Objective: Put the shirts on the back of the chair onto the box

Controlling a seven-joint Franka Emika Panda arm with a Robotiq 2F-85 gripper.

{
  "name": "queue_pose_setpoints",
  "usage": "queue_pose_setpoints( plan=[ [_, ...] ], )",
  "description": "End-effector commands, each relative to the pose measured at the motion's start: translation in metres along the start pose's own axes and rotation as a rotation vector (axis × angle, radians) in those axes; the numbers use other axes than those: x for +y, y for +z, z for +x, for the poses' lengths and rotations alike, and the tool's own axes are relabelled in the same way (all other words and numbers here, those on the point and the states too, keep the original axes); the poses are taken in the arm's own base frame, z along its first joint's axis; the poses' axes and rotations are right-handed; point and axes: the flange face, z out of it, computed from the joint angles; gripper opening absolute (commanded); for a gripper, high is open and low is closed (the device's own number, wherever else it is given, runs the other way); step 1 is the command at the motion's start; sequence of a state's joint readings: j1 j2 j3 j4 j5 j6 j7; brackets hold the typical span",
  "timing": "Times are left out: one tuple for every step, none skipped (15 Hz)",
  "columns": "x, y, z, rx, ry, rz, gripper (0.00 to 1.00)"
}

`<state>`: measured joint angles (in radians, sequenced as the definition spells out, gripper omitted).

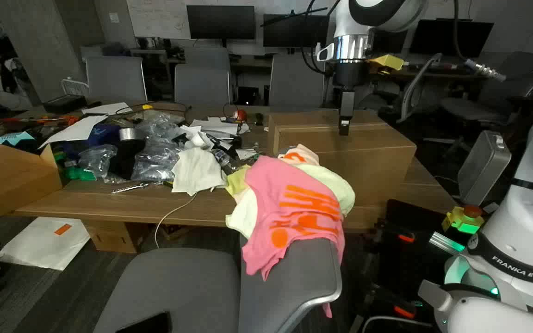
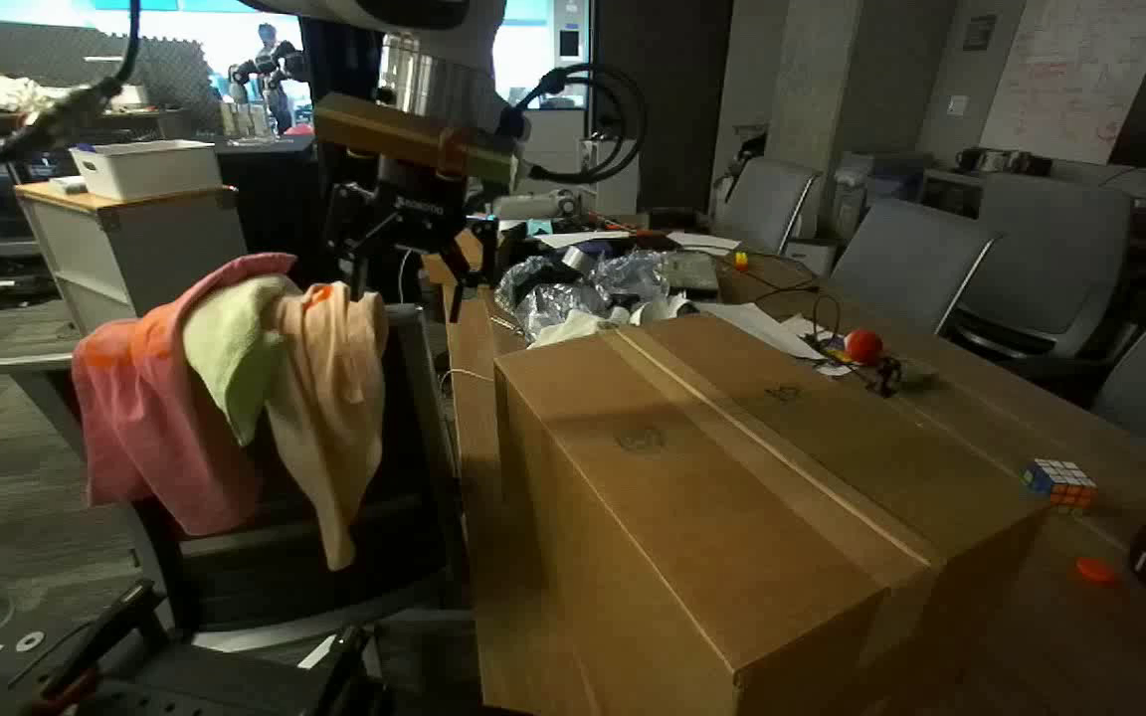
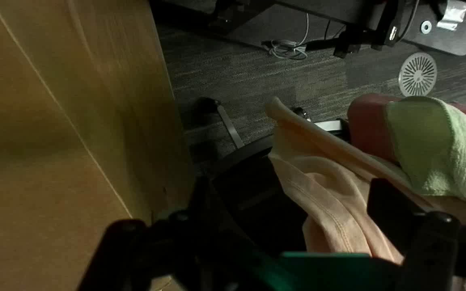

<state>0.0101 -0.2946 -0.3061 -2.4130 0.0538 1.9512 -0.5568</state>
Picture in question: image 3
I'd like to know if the large brown cardboard box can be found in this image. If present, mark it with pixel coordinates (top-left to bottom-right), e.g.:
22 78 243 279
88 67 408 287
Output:
0 0 198 291

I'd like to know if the black table base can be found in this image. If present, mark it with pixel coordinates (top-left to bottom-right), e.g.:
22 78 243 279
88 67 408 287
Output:
227 0 466 59

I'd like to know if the white round perforated disc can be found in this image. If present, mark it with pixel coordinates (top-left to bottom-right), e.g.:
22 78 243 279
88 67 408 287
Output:
397 51 441 99

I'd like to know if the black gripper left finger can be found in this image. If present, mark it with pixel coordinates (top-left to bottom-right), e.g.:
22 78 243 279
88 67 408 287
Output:
78 177 300 291

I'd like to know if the pink shirt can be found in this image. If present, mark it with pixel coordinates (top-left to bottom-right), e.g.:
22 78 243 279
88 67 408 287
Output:
347 93 466 166

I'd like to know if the peach shirt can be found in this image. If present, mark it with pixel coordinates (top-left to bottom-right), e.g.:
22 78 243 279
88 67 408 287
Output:
264 96 466 267

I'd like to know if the white floor cable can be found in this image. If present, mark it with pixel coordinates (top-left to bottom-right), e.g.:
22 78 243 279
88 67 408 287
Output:
261 14 313 62

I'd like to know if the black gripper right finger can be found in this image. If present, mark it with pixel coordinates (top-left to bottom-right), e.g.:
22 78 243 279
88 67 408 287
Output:
368 177 466 291

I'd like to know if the light green shirt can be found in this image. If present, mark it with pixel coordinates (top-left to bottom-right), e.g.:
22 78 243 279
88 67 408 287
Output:
386 96 466 224

